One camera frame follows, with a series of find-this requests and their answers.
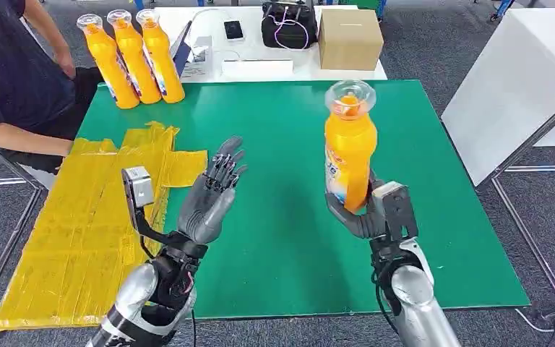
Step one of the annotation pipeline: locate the printed paper leaflet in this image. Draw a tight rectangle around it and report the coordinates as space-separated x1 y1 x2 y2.
181 35 214 80

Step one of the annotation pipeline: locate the green table mat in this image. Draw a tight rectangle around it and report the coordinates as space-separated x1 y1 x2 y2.
77 80 531 320

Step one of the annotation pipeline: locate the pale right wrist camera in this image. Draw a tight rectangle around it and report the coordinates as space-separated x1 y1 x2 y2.
372 181 420 243

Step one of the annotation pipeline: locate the white floor cable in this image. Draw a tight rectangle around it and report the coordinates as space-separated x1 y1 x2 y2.
515 258 555 334

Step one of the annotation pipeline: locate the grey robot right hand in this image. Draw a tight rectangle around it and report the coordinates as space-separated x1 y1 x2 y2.
325 170 389 241

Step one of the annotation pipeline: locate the grey metal bench frame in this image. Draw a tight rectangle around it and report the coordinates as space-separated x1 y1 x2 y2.
0 143 44 327

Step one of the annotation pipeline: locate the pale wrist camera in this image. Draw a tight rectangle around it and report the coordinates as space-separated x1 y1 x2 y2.
121 166 163 238
372 181 420 243

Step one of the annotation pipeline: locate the flat white box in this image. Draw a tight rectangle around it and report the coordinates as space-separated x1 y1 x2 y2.
220 59 295 79

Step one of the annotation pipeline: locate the yellow taped sheet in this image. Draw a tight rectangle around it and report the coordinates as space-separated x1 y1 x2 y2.
0 121 209 331

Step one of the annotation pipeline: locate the pink cable on bag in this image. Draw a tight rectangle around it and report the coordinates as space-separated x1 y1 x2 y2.
271 7 311 51

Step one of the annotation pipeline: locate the person's left hand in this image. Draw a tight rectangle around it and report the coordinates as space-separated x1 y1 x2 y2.
56 49 78 79

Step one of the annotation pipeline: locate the orange drink bottle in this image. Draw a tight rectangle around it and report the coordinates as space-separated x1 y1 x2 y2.
324 80 378 215
106 9 163 106
135 8 186 104
76 13 140 110

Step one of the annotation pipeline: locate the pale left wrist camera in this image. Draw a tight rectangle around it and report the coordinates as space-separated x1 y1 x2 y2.
121 166 163 238

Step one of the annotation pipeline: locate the green crate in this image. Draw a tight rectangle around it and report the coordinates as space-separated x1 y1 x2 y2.
349 0 387 11

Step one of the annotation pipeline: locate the brown cardboard box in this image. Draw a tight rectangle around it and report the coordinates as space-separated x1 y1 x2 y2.
318 8 384 72

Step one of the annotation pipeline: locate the blue tablet with cover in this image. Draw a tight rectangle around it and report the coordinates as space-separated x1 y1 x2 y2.
169 20 194 77

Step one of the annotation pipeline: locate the person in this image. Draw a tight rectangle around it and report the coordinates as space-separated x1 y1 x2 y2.
0 0 103 174

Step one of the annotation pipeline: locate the black bag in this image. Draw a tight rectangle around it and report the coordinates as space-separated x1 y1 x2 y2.
261 0 319 51

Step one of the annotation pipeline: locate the grey metal table frame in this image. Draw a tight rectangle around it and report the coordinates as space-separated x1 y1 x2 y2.
476 98 555 310

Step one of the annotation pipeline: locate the black smartphone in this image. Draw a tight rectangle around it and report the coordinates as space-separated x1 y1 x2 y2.
223 20 244 40

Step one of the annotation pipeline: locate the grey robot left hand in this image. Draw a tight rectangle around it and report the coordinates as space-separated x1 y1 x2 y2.
178 136 249 245

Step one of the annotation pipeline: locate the white side table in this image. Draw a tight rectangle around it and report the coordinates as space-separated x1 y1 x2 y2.
441 8 555 188

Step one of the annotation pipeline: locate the white desk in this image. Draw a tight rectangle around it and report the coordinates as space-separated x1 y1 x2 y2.
152 5 389 84

